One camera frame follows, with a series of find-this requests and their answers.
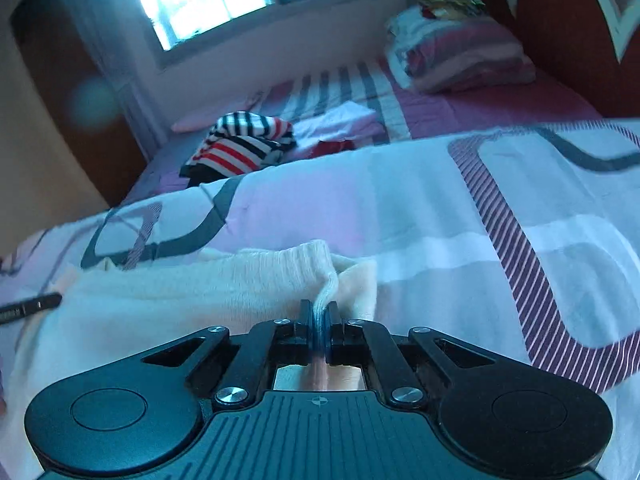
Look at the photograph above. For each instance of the cream knit sweater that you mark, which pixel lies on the cream knit sweater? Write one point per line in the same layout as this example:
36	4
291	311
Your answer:
175	285

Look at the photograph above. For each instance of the patterned pastel blanket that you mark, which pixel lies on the patterned pastel blanket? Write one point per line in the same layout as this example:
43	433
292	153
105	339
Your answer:
425	210

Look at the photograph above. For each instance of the brown wooden wardrobe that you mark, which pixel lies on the brown wooden wardrobe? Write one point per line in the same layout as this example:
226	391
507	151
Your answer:
55	85

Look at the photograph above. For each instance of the folded striped pink quilt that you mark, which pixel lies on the folded striped pink quilt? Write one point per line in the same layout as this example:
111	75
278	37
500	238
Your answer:
465	55

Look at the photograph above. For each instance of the grey curtain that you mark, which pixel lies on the grey curtain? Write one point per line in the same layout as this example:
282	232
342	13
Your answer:
115	60

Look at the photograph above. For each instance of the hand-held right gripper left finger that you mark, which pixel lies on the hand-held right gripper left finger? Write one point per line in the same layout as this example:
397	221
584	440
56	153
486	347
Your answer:
312	332

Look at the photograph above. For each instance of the red white wooden headboard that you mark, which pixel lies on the red white wooden headboard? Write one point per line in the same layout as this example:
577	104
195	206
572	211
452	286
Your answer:
565	25

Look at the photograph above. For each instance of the white folded cloth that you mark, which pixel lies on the white folded cloth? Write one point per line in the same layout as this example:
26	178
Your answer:
340	120

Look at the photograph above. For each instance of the striped pink bed sheet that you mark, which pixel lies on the striped pink bed sheet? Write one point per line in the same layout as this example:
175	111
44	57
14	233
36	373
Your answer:
475	105

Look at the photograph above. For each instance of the window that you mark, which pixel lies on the window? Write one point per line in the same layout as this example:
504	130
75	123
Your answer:
190	0

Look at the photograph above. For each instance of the yellow patterned cloth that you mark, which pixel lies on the yellow patterned cloth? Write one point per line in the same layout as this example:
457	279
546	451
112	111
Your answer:
450	4

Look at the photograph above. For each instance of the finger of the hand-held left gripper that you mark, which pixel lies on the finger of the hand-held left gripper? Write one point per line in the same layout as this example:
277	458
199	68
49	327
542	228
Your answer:
30	308

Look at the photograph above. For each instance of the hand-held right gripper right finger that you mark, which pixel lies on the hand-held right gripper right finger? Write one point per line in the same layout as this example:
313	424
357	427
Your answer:
332	332

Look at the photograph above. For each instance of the black white red striped garment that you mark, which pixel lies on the black white red striped garment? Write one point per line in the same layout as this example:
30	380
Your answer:
235	152

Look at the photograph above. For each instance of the red cloth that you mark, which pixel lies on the red cloth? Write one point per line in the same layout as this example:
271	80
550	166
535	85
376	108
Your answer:
332	147

